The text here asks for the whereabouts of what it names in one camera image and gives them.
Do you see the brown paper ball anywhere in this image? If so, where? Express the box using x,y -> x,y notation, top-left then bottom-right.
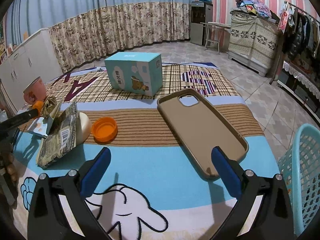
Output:
41,96 -> 57,117

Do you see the printed snack wrapper bag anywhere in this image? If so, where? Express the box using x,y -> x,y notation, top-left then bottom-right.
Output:
36,102 -> 79,169

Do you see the rear orange tangerine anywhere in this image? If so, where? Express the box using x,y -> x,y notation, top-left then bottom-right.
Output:
32,101 -> 44,116

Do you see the pink cartoon mug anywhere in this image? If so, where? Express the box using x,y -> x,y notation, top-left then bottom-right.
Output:
23,76 -> 47,105

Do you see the light blue plastic basket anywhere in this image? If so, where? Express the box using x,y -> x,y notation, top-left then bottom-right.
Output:
278,124 -> 319,237

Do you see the white storage cabinet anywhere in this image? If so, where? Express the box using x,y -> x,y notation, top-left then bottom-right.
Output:
1,28 -> 62,113

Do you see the white round soap bar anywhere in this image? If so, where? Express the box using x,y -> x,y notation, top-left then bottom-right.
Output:
76,112 -> 92,146

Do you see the orange plastic lid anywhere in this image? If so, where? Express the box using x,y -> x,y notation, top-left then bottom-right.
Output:
91,116 -> 118,143

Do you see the brown phone case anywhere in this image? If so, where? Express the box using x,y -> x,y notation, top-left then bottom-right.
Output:
157,88 -> 249,180

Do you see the colourful cartoon table blanket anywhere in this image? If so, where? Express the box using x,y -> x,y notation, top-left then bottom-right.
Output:
11,62 -> 281,240

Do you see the blue floral curtain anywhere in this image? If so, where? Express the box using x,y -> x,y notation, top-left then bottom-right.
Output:
5,0 -> 192,72

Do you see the low tv stand lace cover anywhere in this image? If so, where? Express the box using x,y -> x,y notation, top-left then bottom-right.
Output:
277,61 -> 320,126

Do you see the light blue tissue box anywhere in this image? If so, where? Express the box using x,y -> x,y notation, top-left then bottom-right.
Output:
104,52 -> 163,96

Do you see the cloth covered cabinet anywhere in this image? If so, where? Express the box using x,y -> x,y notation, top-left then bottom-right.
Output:
228,10 -> 278,77

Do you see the clothes rack with garments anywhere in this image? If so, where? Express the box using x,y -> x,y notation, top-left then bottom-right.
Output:
270,1 -> 319,89

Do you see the grey water dispenser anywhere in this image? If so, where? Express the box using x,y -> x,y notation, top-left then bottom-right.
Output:
190,2 -> 213,46

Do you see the pile of folded clothes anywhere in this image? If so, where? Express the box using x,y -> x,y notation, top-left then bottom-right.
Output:
235,0 -> 272,18

